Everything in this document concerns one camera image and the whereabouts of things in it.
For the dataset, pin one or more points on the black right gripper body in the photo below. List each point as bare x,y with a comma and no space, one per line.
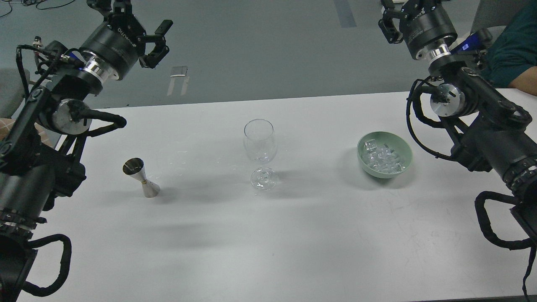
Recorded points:
427,22

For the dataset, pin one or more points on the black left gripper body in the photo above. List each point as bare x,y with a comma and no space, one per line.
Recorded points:
115,41

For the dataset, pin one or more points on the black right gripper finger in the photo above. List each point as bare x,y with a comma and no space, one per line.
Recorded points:
388,5
386,24

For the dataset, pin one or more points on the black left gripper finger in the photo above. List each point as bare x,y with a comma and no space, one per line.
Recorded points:
104,7
160,49

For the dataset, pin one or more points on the steel double jigger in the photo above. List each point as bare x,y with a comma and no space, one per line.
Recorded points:
135,168

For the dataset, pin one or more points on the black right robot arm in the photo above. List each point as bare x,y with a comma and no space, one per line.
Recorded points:
488,130

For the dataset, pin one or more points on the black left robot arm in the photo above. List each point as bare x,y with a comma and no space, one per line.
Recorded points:
41,154

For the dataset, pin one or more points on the pile of ice cubes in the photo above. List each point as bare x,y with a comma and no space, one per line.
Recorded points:
382,158

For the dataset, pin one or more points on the clear wine glass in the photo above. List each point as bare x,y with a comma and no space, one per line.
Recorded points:
261,148

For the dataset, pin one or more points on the grey office chair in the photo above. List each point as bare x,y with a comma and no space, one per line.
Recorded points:
495,15

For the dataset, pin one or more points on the person in dark green shirt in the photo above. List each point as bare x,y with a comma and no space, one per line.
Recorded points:
512,59

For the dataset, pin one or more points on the grey chair at left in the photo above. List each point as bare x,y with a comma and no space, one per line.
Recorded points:
12,95

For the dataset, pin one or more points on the checked beige cloth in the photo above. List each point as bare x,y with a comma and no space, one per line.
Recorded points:
6,124

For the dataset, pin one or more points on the green bowl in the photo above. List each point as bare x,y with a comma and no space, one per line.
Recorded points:
395,142

